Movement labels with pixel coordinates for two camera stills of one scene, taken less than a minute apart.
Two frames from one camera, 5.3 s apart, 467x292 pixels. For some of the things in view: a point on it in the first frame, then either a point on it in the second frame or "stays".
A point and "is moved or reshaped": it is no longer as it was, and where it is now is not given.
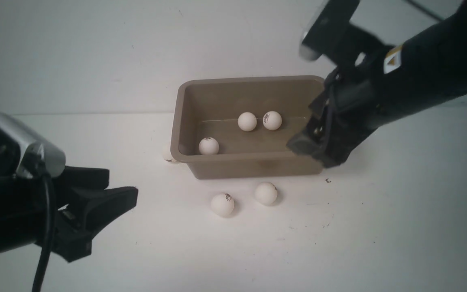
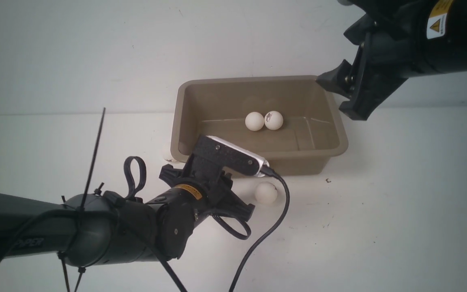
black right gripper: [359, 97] → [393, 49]
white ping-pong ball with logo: [272, 120] stays
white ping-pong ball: [266, 193] stays
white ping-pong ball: [247, 121] is moved or reshaped
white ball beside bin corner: [166, 154] stays
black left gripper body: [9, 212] → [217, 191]
